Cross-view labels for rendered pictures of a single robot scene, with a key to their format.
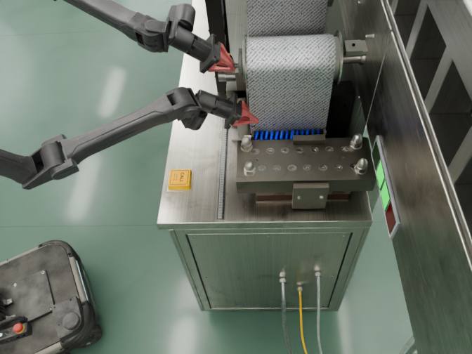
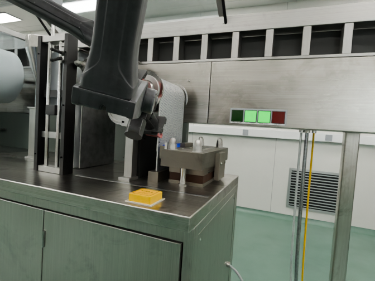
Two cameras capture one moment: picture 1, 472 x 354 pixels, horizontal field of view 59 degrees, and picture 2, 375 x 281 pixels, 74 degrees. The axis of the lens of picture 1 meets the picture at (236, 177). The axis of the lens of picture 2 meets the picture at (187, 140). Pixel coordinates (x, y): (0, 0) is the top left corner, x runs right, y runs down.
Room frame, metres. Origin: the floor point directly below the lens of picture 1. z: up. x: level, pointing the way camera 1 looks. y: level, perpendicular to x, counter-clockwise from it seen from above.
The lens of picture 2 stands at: (0.54, 0.84, 1.12)
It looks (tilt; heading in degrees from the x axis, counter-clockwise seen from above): 3 degrees down; 285
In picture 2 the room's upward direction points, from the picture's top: 4 degrees clockwise
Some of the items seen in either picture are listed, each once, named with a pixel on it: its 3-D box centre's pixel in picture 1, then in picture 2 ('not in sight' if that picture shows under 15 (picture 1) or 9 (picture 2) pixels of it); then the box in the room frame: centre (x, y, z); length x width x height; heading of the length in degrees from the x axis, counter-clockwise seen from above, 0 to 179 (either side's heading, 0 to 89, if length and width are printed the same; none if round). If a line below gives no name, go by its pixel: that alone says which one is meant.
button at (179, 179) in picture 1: (180, 179); (145, 195); (0.83, 0.18, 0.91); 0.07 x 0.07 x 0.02; 83
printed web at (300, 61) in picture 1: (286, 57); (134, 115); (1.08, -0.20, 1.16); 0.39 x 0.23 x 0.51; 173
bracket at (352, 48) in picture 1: (355, 47); not in sight; (0.93, -0.36, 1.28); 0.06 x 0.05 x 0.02; 83
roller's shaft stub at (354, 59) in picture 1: (350, 57); not in sight; (0.93, -0.36, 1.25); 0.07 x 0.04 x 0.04; 83
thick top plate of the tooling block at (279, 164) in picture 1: (303, 164); (199, 155); (0.76, -0.21, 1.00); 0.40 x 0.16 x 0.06; 83
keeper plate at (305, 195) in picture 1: (309, 197); (220, 165); (0.67, -0.21, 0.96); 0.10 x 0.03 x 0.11; 83
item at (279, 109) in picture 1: (289, 111); (171, 127); (0.89, -0.18, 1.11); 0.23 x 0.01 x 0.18; 83
